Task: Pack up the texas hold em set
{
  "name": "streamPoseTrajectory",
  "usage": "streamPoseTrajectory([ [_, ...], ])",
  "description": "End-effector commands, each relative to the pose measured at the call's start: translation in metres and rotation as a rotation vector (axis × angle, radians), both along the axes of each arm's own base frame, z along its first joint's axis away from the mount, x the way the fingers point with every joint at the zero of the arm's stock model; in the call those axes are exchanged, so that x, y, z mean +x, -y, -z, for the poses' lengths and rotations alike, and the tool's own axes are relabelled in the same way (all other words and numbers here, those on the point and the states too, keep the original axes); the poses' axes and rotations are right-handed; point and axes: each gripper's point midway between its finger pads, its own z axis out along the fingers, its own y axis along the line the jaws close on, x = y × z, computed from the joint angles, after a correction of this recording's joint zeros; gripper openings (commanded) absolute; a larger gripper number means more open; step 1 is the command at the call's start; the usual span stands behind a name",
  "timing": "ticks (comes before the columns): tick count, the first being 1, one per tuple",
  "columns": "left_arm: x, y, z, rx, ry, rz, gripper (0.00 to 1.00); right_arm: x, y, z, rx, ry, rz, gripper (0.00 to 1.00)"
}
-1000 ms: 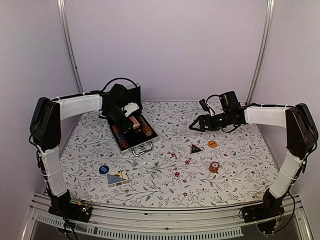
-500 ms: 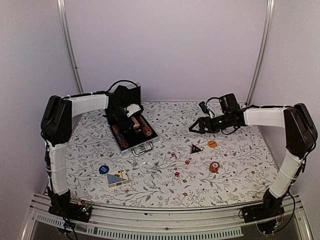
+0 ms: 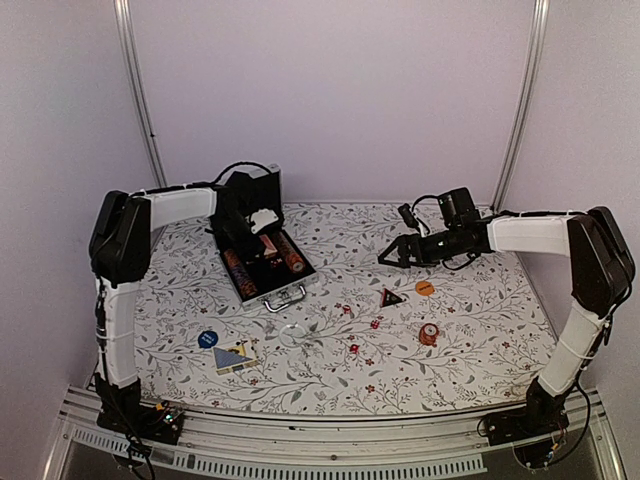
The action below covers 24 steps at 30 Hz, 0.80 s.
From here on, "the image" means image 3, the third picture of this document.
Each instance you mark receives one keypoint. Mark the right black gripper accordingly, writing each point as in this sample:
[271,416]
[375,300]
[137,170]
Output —
[403,241]

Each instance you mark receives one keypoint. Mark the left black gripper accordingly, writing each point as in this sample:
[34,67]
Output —
[247,249]

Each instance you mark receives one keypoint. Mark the orange round button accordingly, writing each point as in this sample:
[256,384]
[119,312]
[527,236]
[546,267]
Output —
[424,288]

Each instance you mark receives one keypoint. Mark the blue playing card deck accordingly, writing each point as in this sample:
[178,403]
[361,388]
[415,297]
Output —
[235,357]

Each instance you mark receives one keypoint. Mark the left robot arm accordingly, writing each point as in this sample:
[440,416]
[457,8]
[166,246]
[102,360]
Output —
[120,254]

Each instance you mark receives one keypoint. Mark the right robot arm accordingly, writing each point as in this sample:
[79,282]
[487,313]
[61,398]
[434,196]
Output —
[602,269]

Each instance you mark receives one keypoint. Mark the black triangle marker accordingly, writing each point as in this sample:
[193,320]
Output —
[389,298]

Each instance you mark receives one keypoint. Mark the aluminium poker case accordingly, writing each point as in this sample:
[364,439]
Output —
[278,287]

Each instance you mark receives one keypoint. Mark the orange poker chip stack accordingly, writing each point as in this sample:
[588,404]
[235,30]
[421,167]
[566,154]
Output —
[429,334]

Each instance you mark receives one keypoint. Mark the poker chip row right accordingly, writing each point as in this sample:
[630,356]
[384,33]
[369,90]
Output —
[291,257]

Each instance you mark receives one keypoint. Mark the poker chip row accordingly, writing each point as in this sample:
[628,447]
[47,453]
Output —
[291,257]
[241,278]

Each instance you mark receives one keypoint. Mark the floral table mat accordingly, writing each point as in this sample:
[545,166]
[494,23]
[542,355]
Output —
[494,337]

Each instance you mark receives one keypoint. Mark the poker chip row left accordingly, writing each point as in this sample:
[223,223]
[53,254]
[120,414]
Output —
[241,278]

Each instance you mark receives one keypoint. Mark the clear round dealer button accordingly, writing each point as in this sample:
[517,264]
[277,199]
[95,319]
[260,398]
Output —
[292,335]

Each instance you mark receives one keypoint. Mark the blue round button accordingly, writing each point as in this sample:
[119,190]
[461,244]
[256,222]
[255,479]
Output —
[207,339]

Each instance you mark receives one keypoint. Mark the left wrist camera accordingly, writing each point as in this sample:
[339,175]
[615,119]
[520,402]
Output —
[264,221]

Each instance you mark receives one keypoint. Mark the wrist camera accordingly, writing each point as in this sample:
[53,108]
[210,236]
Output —
[264,221]
[455,202]

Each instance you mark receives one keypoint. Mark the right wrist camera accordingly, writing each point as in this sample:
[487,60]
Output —
[455,202]

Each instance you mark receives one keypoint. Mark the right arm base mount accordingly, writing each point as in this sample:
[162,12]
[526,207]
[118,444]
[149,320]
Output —
[525,430]

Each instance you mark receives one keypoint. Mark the left aluminium frame post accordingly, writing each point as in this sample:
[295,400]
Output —
[125,30]

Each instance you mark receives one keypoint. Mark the aluminium frame post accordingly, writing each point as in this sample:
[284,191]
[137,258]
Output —
[125,30]
[533,59]

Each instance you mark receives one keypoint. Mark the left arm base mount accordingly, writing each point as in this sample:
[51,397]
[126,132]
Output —
[161,423]

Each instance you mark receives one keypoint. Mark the front aluminium rail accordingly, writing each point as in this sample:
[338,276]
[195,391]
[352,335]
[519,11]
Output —
[219,444]

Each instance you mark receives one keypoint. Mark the right aluminium frame post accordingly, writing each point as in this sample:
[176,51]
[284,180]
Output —
[533,59]

